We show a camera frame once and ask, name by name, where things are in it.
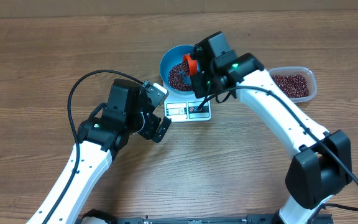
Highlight orange plastic measuring scoop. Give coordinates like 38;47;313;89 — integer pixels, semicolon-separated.
182;54;198;76

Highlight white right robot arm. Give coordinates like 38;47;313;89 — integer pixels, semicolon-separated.
183;50;354;223

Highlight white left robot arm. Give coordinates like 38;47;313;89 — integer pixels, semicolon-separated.
29;79;171;223

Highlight red beans in bowl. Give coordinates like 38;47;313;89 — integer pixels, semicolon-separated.
168;62;192;91

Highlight white digital kitchen scale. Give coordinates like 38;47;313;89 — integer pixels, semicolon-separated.
163;83;212;123

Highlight teal blue bowl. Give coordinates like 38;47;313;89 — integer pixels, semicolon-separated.
160;45;194;95

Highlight red adzuki beans in container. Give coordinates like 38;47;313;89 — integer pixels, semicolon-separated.
272;75;310;98

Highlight clear plastic food container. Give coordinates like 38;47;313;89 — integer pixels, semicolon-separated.
269;66;318;103

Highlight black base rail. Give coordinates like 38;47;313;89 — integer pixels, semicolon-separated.
75;209;283;224

